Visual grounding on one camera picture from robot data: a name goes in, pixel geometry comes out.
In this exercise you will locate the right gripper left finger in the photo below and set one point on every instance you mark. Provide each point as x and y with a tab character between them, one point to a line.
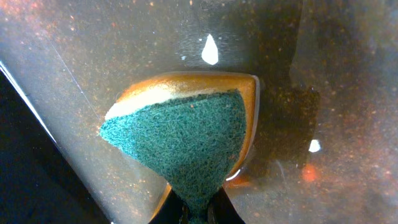
170	210

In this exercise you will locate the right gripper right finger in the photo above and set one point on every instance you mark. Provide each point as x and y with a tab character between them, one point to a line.
222	210

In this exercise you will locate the green yellow sponge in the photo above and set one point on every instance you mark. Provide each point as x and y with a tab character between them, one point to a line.
194	129

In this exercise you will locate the black plastic tray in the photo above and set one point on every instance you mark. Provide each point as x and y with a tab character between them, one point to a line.
342	170

